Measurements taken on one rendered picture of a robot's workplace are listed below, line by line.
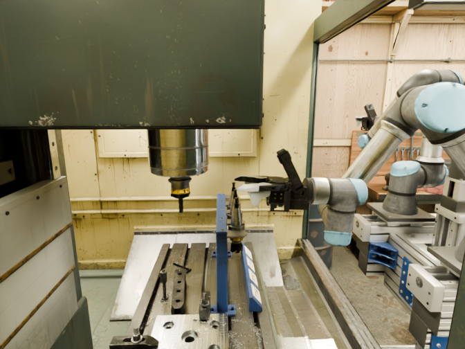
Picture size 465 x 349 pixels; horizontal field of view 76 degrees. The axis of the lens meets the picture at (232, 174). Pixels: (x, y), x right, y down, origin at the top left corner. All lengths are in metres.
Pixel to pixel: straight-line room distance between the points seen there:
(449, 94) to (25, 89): 0.94
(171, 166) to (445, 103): 0.66
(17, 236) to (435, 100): 1.10
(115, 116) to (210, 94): 0.21
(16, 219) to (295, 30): 1.58
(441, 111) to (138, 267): 1.59
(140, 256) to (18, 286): 0.99
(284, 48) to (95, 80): 1.32
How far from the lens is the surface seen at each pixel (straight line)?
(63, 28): 0.75
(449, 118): 0.87
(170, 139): 0.73
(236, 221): 1.09
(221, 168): 1.84
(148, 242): 1.97
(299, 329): 1.41
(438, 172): 1.68
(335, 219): 0.89
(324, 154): 3.58
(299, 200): 0.84
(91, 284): 2.14
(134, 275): 1.84
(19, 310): 1.04
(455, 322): 0.91
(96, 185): 2.00
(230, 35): 0.68
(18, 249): 0.99
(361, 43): 3.69
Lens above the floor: 1.65
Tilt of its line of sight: 13 degrees down
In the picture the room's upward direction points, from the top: straight up
